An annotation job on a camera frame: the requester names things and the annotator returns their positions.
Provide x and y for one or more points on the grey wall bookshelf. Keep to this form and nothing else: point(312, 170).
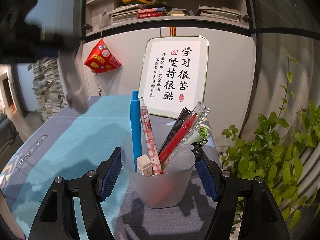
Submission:
point(108, 17)

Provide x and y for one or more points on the blue and grey desk mat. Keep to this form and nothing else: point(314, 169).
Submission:
point(68, 145)

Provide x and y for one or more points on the framed calligraphy sign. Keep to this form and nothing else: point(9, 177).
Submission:
point(174, 74)

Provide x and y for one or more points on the white purple correction tape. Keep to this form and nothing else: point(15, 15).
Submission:
point(75, 93)

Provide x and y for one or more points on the red pyramid hanging ornament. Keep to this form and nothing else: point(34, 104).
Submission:
point(101, 60)

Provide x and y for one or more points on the blue pen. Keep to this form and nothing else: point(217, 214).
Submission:
point(135, 127)

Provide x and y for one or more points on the green white pen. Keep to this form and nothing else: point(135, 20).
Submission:
point(200, 134)

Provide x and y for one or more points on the pink patterned pen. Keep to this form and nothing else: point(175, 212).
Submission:
point(149, 138)

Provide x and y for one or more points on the gold medal with ribbon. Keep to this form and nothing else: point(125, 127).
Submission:
point(173, 31)

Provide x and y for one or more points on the orange small cutter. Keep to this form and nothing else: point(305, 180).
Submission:
point(163, 193)

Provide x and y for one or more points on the black utility knife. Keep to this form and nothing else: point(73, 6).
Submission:
point(184, 114)

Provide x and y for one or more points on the grey white eraser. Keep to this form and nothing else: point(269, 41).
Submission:
point(144, 165)

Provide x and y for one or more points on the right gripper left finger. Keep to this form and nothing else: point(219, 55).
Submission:
point(55, 218)

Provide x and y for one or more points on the frosted translucent plastic cup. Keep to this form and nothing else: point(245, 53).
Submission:
point(147, 186)

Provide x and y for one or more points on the clear black gel pen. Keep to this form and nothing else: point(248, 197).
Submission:
point(201, 110)

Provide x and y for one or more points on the red gel pen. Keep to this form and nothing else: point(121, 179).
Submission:
point(174, 142)

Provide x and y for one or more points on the green potted plant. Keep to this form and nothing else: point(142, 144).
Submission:
point(275, 152)

